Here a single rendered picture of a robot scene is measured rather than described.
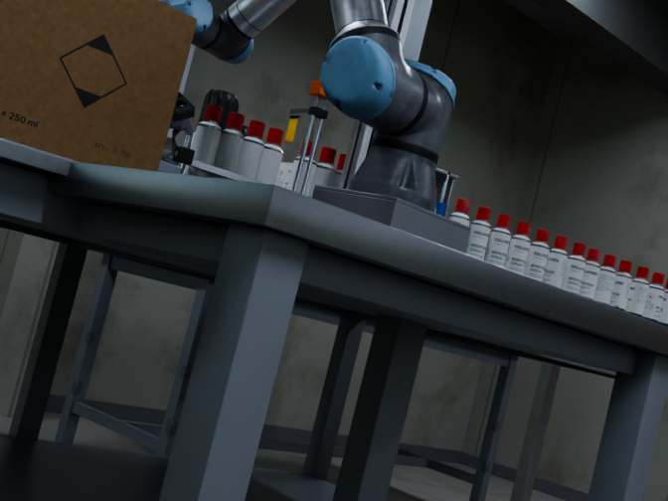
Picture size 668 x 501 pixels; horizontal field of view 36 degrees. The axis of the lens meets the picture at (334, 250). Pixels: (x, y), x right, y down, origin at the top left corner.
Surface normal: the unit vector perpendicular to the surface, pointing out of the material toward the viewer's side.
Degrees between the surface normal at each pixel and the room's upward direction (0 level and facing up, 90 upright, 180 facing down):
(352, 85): 97
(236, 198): 90
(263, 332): 90
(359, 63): 97
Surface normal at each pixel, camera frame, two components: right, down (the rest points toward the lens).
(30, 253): 0.69, 0.12
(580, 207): -0.69, -0.22
